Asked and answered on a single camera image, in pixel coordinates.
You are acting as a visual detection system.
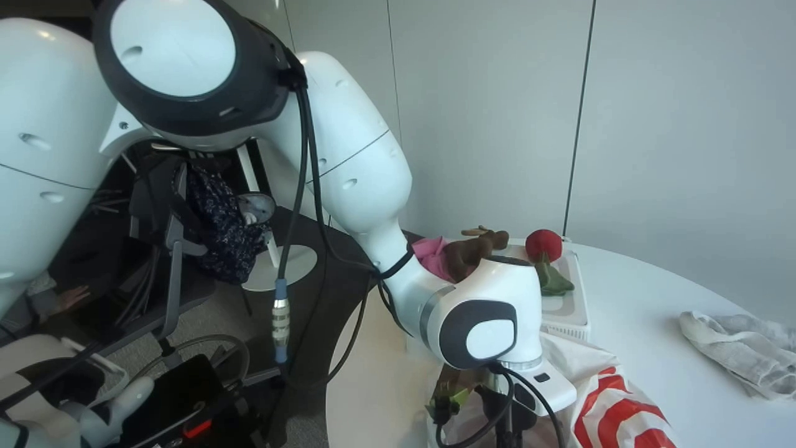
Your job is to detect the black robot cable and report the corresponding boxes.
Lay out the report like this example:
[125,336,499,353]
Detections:
[264,65,568,448]

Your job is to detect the pink cloth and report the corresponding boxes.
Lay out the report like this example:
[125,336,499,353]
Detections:
[410,237,451,279]

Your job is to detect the green toy pepper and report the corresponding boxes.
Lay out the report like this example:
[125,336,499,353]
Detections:
[425,366,488,422]

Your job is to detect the round white table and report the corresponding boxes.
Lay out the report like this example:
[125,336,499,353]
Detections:
[327,243,796,448]

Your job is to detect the crumpled white cloth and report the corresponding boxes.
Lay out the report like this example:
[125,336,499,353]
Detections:
[676,311,796,401]

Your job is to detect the white styrofoam box basket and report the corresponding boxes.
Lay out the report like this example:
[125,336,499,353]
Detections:
[498,241,589,338]

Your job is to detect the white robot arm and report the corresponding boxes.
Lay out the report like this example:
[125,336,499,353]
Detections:
[0,0,577,412]

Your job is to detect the brown plush toy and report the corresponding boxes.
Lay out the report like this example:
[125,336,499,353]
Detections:
[443,227,508,282]

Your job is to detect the red white plastic bag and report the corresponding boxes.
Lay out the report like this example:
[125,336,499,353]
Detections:
[542,334,679,448]

